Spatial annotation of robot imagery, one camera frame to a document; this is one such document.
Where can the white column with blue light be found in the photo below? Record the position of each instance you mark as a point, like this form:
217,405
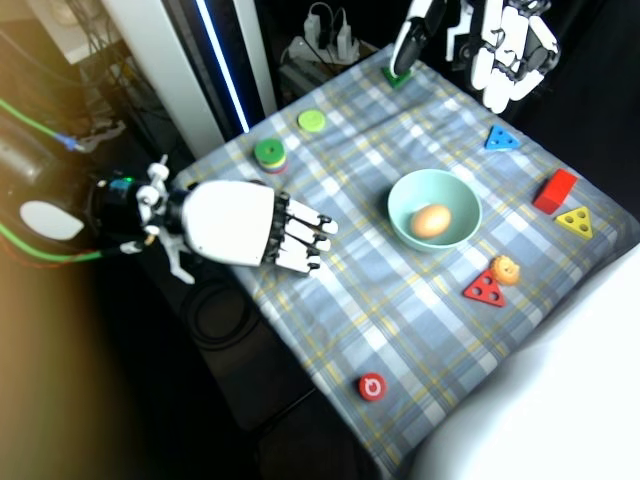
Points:
165,75

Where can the yellow triangle block with holes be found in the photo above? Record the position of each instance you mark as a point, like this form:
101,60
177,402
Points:
575,222

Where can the orange toy biscuit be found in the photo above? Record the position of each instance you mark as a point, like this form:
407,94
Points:
505,270

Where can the white box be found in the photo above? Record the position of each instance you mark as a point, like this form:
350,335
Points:
75,30

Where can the white charger plug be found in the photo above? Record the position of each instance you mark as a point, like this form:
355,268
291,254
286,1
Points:
312,22
345,32

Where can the green triangle block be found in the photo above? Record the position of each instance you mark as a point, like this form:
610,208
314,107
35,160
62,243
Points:
395,80

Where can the blue triangle block with holes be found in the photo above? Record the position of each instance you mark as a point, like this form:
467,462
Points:
501,140

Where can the pale green bowl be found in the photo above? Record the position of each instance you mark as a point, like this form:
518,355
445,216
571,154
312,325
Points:
440,187

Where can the red round disc white symbol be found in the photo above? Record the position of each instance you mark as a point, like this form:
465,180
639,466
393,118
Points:
372,386

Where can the white power strip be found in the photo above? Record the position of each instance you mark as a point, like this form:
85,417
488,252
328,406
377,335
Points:
300,47

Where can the white rounded cover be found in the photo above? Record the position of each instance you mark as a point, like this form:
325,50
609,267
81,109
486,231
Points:
525,390

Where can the red triangle block with holes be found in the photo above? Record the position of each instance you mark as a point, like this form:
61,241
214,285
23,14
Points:
485,290

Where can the brown egg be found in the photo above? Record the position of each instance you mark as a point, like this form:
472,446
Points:
431,221

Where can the light green round disc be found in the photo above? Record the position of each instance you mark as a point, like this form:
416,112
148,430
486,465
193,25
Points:
311,120

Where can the red rectangular block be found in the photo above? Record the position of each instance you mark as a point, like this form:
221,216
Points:
555,191

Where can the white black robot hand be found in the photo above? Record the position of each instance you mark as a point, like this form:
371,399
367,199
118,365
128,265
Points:
230,220
505,55

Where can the blue plaid cloth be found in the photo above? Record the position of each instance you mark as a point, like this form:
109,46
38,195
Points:
380,310

